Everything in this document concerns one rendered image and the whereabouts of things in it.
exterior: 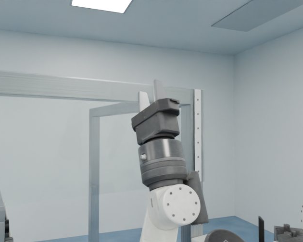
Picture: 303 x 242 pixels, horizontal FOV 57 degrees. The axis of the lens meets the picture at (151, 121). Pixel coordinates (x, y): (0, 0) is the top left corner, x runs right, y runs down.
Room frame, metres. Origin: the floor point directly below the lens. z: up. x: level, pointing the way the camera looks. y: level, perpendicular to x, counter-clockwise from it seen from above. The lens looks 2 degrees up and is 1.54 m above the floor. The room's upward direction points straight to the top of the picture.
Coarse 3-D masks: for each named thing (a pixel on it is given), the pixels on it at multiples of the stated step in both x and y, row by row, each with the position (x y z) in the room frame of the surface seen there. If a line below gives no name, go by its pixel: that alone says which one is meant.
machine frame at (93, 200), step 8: (88, 200) 2.01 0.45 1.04; (96, 200) 1.98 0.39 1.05; (88, 208) 2.01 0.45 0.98; (96, 208) 1.98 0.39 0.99; (88, 216) 2.01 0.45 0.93; (96, 216) 1.99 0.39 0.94; (88, 224) 2.01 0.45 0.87; (96, 224) 1.99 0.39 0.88; (200, 224) 1.04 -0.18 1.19; (88, 232) 2.01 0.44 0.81; (96, 232) 1.99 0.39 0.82; (184, 232) 1.05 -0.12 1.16; (192, 232) 1.02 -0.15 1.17; (200, 232) 1.04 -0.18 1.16; (88, 240) 2.00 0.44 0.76; (96, 240) 1.99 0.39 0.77; (184, 240) 1.05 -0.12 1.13
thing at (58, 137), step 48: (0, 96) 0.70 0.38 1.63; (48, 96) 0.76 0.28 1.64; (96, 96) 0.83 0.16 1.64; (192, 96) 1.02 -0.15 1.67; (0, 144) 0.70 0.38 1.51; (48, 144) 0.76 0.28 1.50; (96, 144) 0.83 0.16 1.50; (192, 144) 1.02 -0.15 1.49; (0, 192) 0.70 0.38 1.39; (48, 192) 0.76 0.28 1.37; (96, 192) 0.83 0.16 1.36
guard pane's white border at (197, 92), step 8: (200, 96) 1.03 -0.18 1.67; (200, 104) 1.03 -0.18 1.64; (200, 112) 1.03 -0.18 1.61; (200, 120) 1.03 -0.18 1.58; (200, 128) 1.03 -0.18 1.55; (200, 136) 1.03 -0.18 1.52; (200, 144) 1.03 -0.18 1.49; (200, 152) 1.03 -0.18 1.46; (200, 160) 1.03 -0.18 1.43; (200, 168) 1.03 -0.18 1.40; (200, 176) 1.03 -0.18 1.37
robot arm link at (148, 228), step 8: (144, 224) 0.53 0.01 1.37; (152, 224) 0.53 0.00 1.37; (144, 232) 0.52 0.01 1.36; (152, 232) 0.52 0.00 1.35; (160, 232) 0.53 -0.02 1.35; (168, 232) 0.53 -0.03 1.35; (176, 232) 0.53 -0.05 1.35; (144, 240) 0.51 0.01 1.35; (152, 240) 0.51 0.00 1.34; (160, 240) 0.52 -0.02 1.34; (168, 240) 0.52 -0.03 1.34; (176, 240) 0.53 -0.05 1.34
